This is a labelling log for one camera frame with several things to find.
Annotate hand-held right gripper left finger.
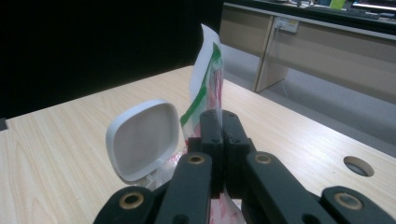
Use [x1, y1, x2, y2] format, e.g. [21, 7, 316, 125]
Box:
[187, 109, 224, 200]

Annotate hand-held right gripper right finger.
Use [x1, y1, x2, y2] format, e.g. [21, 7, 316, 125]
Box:
[221, 109, 257, 200]

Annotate pink and white plastic bag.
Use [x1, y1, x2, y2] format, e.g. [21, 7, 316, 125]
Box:
[148, 22, 247, 224]

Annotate beige wooden desk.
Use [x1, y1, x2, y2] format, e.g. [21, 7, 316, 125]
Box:
[219, 2, 396, 105]

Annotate dark curtain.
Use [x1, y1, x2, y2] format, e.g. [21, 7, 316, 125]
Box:
[0, 0, 225, 119]

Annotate white wall socket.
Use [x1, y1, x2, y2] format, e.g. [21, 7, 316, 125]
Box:
[274, 16, 301, 35]

